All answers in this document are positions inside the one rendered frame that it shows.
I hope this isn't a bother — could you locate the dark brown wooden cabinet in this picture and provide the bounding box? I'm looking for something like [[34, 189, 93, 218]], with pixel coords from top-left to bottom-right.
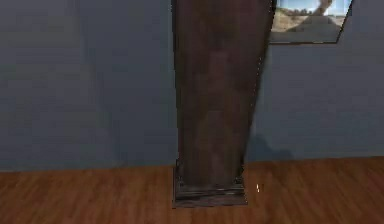
[[170, 0, 278, 210]]

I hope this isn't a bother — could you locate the window with outdoor view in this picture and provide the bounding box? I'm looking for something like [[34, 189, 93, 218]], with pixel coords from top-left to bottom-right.
[[268, 0, 354, 45]]

